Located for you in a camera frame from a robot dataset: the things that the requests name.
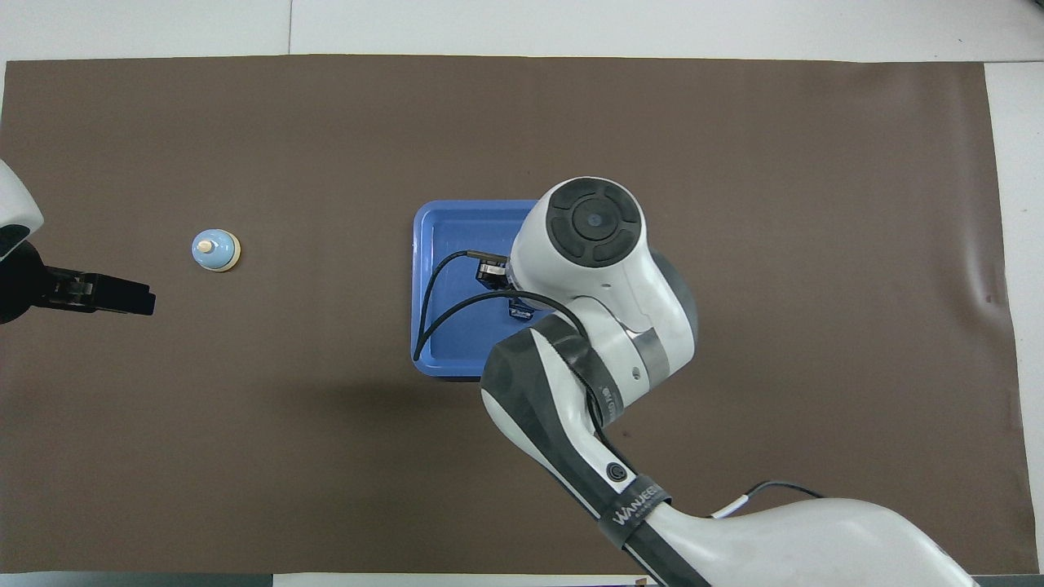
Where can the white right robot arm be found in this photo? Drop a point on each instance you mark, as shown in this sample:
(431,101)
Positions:
(595,220)

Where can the light blue desk bell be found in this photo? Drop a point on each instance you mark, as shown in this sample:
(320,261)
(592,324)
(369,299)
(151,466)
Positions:
(214,253)

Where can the brown table mat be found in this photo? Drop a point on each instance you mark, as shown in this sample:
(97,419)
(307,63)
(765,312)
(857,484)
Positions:
(326,448)

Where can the blue plastic tray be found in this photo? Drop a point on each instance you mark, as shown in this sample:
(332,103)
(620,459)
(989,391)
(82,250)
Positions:
(457,236)

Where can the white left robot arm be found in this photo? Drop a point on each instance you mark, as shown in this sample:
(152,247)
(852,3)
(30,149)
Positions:
(16,204)

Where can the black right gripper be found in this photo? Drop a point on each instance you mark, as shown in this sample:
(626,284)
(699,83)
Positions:
(497,281)

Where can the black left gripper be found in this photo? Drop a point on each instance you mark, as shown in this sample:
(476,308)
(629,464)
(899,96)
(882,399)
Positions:
(20,289)

